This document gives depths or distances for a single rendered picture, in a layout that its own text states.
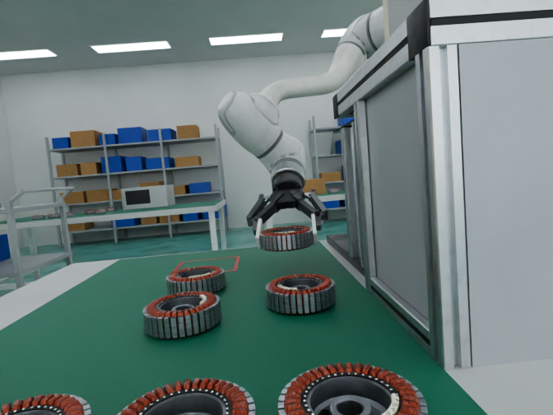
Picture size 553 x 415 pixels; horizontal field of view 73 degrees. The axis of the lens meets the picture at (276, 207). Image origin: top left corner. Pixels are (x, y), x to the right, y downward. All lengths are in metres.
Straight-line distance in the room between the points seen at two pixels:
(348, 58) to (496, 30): 0.88
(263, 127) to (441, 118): 0.63
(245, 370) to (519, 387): 0.27
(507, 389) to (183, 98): 7.57
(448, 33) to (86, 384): 0.52
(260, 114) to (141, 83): 7.11
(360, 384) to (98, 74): 8.14
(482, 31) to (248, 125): 0.64
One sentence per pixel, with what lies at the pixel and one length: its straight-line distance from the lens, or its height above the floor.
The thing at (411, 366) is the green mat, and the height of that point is 0.75.
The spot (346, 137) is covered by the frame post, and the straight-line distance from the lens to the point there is 0.81.
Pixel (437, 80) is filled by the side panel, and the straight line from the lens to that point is 0.41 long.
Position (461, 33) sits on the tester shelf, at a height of 1.08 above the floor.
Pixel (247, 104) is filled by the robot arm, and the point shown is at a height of 1.14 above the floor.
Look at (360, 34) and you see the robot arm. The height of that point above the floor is 1.39.
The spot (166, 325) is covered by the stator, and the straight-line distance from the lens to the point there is 0.55.
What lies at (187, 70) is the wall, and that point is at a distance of 7.90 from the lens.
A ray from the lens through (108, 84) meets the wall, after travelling 8.23.
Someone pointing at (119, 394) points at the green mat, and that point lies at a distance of 0.46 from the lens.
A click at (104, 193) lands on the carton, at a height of 0.92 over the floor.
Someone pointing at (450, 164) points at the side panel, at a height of 0.96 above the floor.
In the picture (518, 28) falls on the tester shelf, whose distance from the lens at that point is 0.46.
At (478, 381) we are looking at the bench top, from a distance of 0.44.
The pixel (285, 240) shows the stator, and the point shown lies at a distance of 0.74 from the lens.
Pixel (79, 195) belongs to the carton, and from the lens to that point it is 7.69.
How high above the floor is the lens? 0.96
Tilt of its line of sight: 5 degrees down
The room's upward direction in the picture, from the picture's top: 5 degrees counter-clockwise
